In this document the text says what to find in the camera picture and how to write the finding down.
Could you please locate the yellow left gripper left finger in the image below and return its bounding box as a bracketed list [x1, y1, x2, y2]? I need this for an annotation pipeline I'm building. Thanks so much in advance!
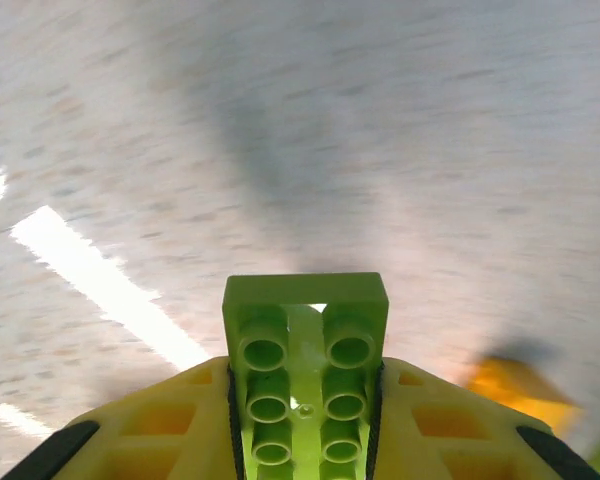
[0, 355, 245, 480]

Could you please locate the orange wedge lego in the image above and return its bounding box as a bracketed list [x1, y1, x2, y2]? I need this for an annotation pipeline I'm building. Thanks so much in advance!
[467, 355, 584, 436]

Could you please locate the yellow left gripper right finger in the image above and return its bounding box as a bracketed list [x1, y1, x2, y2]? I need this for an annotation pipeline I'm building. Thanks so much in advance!
[371, 356, 600, 480]

